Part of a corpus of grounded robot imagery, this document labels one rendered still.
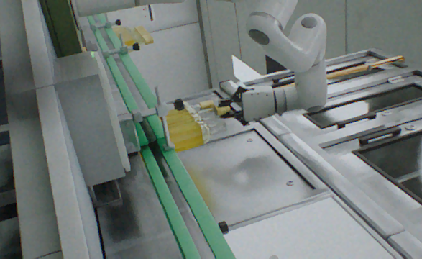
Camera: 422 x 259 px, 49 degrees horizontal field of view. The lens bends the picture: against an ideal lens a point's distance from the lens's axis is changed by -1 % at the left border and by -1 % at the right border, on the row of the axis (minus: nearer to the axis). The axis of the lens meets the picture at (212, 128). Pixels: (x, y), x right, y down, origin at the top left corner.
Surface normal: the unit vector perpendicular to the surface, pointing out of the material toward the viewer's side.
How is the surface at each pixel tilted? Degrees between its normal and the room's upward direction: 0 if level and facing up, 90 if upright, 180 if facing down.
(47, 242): 90
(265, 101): 106
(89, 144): 90
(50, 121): 90
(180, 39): 90
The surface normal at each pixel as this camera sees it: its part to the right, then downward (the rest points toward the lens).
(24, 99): 0.32, 0.39
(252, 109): 0.00, 0.48
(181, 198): -0.14, -0.88
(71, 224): 0.00, -0.65
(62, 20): 0.34, 0.71
